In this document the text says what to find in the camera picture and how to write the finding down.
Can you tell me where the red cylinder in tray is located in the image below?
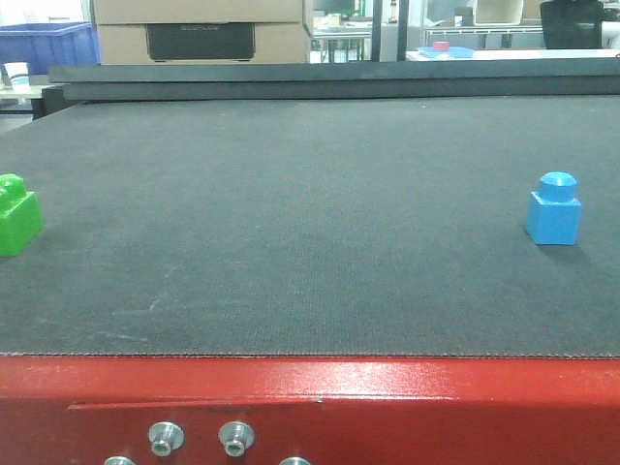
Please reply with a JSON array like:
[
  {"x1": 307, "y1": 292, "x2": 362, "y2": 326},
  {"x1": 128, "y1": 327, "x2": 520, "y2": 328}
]
[{"x1": 432, "y1": 41, "x2": 450, "y2": 53}]

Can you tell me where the green toy block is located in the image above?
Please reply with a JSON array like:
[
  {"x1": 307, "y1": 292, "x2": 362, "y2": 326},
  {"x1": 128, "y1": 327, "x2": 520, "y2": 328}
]
[{"x1": 0, "y1": 173, "x2": 44, "y2": 257}]

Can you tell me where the red conveyor frame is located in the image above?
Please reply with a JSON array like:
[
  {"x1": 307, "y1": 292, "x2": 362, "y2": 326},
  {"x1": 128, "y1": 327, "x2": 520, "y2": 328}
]
[{"x1": 1, "y1": 356, "x2": 619, "y2": 464}]

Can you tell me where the silver bolt left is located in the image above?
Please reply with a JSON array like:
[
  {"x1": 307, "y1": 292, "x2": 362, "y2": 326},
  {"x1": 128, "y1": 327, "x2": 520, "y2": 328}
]
[{"x1": 148, "y1": 421, "x2": 185, "y2": 457}]

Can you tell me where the blue plastic crate background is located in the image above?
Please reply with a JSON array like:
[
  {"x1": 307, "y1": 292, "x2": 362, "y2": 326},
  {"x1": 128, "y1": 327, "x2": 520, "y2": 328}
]
[{"x1": 1, "y1": 21, "x2": 101, "y2": 75}]

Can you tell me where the white paper cup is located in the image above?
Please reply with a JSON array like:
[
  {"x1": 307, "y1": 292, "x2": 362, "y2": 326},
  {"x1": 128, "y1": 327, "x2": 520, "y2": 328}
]
[{"x1": 4, "y1": 62, "x2": 30, "y2": 91}]

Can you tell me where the silver bolt right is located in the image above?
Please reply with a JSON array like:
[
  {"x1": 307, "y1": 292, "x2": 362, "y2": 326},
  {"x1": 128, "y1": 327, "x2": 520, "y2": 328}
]
[{"x1": 218, "y1": 420, "x2": 256, "y2": 457}]

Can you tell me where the silver bolt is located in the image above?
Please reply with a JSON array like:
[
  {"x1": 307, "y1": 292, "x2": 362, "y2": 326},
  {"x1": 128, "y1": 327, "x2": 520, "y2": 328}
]
[
  {"x1": 218, "y1": 420, "x2": 256, "y2": 457},
  {"x1": 148, "y1": 421, "x2": 185, "y2": 457}
]

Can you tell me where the dark conveyor belt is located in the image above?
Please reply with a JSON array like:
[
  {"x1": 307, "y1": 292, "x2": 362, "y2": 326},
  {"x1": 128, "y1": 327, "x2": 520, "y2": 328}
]
[{"x1": 1, "y1": 96, "x2": 619, "y2": 357}]

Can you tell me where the blue toy block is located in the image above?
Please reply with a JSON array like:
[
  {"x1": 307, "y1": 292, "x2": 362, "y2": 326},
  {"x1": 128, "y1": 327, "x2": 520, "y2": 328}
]
[{"x1": 525, "y1": 171, "x2": 582, "y2": 246}]

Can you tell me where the black office chair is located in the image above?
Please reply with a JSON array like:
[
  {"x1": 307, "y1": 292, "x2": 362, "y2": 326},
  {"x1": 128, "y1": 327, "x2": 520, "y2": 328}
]
[{"x1": 540, "y1": 0, "x2": 605, "y2": 49}]

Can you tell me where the small blue tray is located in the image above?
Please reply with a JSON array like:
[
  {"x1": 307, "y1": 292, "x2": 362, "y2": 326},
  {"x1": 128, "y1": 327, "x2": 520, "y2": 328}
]
[{"x1": 418, "y1": 46, "x2": 475, "y2": 59}]

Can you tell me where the cardboard box with black print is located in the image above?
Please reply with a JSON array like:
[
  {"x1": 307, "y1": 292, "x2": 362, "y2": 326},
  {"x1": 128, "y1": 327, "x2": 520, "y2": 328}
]
[{"x1": 92, "y1": 0, "x2": 313, "y2": 65}]

